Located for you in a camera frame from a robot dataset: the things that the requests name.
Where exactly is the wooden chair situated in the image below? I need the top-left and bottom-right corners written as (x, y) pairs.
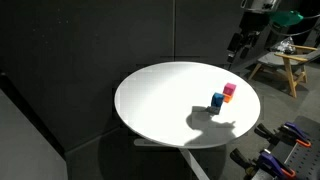
top-left (247, 43), bottom-right (320, 99)

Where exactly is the white table leg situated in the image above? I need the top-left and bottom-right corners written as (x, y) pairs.
top-left (133, 137), bottom-right (211, 180)

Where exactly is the purple clamp with orange tips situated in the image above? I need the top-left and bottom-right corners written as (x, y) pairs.
top-left (279, 121), bottom-right (313, 149)
top-left (256, 148), bottom-right (297, 180)

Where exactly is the blue block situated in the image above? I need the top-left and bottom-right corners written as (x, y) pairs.
top-left (211, 92), bottom-right (226, 109)

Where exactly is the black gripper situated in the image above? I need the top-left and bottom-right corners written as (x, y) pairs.
top-left (227, 11), bottom-right (270, 64)

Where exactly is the round white table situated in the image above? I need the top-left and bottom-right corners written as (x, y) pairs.
top-left (114, 61), bottom-right (262, 150)

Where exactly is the pink block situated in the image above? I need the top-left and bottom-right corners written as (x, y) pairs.
top-left (222, 82), bottom-right (238, 97)

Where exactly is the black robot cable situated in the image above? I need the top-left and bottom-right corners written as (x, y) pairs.
top-left (268, 12), bottom-right (320, 38)

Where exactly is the orange block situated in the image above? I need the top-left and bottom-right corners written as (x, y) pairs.
top-left (222, 93), bottom-right (233, 104)

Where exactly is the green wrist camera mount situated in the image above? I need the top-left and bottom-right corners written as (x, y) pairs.
top-left (269, 10), bottom-right (305, 28)

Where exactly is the black spring clamp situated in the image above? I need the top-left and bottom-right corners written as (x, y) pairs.
top-left (229, 147), bottom-right (258, 175)
top-left (253, 122), bottom-right (282, 145)

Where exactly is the grey block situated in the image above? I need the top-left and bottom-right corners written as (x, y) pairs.
top-left (205, 105), bottom-right (222, 116)

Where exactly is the silver crinkled bag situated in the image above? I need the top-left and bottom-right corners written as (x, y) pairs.
top-left (270, 36), bottom-right (297, 55)

